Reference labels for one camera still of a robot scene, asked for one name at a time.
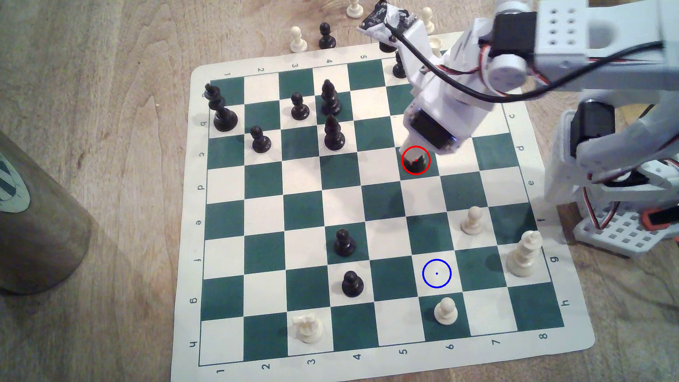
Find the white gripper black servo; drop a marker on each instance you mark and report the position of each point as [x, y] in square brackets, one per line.
[432, 134]

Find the black rook chess piece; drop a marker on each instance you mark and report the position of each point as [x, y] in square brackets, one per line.
[416, 165]

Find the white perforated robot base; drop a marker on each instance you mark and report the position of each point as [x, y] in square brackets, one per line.
[620, 231]

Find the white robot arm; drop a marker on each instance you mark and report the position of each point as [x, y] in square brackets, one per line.
[610, 32]

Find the green white chess board mat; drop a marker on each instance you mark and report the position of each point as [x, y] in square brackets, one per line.
[382, 212]

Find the black pawn chess piece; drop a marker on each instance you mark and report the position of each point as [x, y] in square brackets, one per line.
[352, 285]
[345, 245]
[299, 109]
[327, 38]
[260, 142]
[398, 70]

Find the black bishop chess piece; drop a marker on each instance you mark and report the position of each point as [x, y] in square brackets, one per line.
[330, 101]
[334, 137]

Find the white pawn chess piece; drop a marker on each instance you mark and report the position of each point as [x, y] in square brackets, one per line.
[298, 42]
[472, 223]
[355, 9]
[445, 313]
[427, 21]

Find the white rook chess piece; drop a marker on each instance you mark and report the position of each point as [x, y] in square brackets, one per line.
[436, 45]

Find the white king chess piece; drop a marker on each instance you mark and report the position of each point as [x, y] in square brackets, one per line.
[522, 257]

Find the black king chess piece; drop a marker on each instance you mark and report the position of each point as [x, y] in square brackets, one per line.
[224, 118]

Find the white knight chess piece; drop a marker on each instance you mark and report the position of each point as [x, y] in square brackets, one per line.
[308, 328]

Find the orange part on base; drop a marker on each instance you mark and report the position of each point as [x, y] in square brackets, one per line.
[658, 218]

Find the brown cylinder with sticker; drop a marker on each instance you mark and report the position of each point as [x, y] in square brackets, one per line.
[37, 228]

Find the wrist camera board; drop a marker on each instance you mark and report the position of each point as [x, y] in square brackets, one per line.
[384, 21]

